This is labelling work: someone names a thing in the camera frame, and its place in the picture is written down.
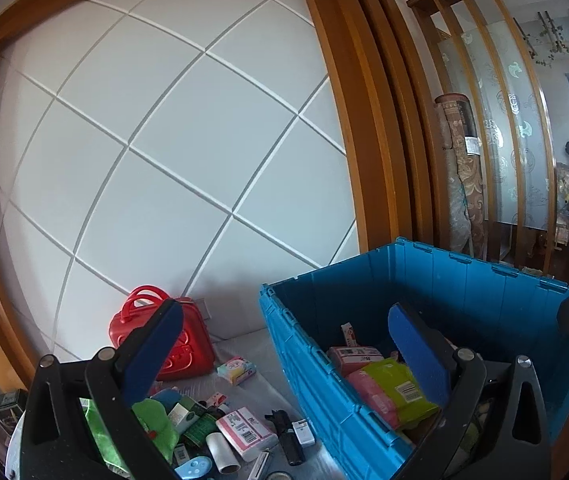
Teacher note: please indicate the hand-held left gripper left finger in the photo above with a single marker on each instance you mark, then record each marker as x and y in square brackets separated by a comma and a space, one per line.
[152, 355]

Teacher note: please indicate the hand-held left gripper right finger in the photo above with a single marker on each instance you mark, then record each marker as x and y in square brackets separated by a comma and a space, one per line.
[414, 355]

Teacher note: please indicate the green wet wipes pack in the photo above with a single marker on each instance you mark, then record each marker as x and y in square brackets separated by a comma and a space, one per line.
[402, 385]

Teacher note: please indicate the pink wet wipes pack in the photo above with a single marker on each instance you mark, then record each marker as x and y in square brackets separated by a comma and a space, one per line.
[372, 395]

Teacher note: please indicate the pink box with barcode label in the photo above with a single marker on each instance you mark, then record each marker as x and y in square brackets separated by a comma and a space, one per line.
[352, 357]

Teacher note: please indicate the white red packet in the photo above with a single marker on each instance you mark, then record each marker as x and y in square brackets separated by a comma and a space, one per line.
[348, 335]

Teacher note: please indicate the blue plastic storage crate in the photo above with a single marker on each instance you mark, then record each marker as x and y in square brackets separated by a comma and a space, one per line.
[304, 360]

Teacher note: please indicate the white covered desktop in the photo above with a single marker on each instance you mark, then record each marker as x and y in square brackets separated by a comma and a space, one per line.
[259, 395]

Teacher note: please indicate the red toy suitcase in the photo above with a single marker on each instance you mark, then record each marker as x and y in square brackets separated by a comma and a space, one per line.
[192, 355]

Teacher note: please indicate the small white green box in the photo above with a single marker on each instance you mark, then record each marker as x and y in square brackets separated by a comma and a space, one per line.
[182, 416]

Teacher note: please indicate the pastel tissue pack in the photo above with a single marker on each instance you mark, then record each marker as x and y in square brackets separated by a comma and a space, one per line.
[237, 370]

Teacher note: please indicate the dark green box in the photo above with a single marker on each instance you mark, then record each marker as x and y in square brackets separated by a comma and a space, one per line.
[202, 430]

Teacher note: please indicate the white paper roll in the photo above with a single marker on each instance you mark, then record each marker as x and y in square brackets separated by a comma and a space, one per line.
[220, 452]

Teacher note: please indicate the light blue plastic toy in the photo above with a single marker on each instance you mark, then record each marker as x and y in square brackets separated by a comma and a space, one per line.
[192, 467]

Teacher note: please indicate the pink white box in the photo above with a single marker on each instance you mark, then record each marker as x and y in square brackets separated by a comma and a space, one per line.
[244, 432]

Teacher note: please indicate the black handheld device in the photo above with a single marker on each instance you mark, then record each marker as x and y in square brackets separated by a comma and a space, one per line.
[287, 440]

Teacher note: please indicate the dark printed box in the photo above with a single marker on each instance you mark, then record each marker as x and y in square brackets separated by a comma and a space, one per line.
[7, 407]

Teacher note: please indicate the white slim box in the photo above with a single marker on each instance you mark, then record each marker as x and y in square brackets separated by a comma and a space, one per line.
[259, 466]

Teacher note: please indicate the rolled patterned carpet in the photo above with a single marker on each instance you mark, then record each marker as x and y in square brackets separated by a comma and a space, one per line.
[467, 185]

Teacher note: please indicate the wooden slat glass partition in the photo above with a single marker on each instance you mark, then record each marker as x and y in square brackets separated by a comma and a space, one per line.
[504, 110]

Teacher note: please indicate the hanging vine decoration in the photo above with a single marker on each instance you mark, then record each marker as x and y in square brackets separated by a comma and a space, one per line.
[564, 42]

